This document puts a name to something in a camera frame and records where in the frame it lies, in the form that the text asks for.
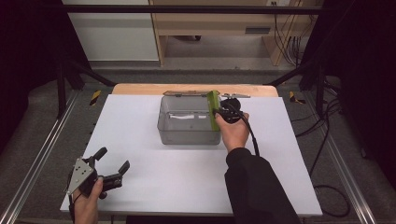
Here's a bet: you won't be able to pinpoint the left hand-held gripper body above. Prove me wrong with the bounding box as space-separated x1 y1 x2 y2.
64 156 123 200

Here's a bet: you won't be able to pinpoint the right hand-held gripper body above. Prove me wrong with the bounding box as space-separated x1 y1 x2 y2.
219 92 251 124

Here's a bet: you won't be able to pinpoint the transparent grey storage box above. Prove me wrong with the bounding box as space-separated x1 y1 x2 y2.
157 90 223 146

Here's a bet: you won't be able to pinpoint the person's right hand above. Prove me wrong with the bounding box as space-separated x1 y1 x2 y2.
214 111 250 153

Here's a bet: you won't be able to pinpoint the person's left hand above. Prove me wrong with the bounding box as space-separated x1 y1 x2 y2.
73 176 105 224

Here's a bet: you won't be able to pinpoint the white table cover board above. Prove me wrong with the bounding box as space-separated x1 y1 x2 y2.
60 93 323 217

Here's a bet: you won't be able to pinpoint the yellow black floor tape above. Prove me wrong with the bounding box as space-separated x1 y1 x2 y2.
289 91 306 105
89 90 103 106

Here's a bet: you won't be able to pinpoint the black metal stand strut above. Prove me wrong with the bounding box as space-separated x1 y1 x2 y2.
264 60 328 118
55 60 116 119

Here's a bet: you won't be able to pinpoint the wooden table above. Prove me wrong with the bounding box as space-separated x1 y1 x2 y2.
111 83 279 98

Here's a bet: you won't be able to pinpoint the person's dark clothing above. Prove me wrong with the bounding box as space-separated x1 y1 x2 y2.
125 215 234 224

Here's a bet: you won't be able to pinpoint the wooden desk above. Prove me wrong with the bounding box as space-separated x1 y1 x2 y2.
148 0 318 67

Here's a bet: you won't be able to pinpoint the white cabinet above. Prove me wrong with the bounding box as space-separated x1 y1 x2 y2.
62 0 160 62

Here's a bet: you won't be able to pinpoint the black curtain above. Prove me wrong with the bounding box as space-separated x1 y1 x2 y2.
302 0 396 181
0 0 92 153

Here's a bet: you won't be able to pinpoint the right hand-held gripper black cable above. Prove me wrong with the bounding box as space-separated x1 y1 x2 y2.
228 101 261 157

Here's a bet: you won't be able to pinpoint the aluminium floor rail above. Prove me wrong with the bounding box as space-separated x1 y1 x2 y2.
303 91 379 224
0 90 80 224

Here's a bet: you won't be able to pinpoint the hanging black desk cables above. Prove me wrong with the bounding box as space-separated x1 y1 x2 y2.
272 1 304 67

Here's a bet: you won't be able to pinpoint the black floor cable bundle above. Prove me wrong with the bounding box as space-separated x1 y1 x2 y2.
290 78 344 139

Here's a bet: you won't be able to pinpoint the black horizontal frame bar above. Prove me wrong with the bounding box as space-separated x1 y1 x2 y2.
59 4 325 15

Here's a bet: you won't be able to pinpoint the black looped floor cable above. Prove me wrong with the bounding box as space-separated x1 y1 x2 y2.
307 120 351 218

